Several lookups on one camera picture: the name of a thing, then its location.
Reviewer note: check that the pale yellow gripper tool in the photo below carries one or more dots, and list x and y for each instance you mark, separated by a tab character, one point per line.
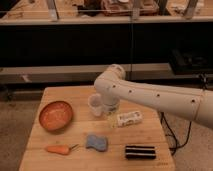
112	120

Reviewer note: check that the orange pepper with green stem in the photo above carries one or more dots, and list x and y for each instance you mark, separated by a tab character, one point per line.
60	149

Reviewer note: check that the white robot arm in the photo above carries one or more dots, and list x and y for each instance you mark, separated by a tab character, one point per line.
189	103

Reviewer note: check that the white plastic bottle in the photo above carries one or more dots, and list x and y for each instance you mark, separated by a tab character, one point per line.
129	118

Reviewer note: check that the blue sponge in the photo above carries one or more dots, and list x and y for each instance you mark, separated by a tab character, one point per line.
100	144

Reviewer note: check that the black striped box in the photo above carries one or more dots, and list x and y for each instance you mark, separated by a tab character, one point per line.
140	152

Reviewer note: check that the orange bowl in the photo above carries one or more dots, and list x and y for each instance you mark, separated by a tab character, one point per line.
56	115

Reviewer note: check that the black device on shelf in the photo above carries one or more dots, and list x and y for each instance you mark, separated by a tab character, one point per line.
190	63

